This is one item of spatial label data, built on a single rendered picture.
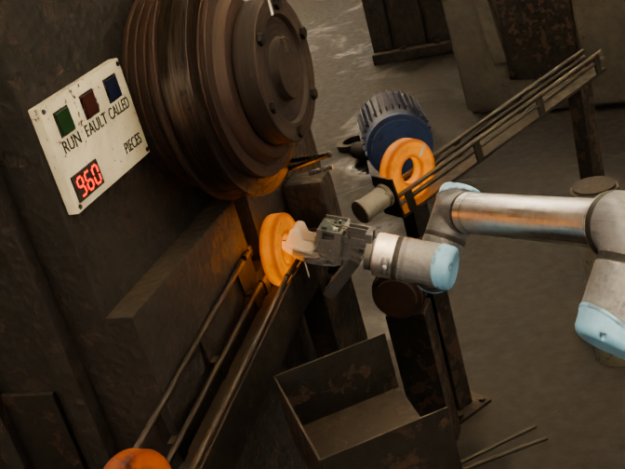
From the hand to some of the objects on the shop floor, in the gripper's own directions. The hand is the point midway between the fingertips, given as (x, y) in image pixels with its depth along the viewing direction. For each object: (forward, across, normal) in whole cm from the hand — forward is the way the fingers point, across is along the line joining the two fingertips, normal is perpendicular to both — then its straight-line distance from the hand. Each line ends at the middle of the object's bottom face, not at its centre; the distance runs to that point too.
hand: (281, 244), depth 199 cm
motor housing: (-36, -33, +67) cm, 83 cm away
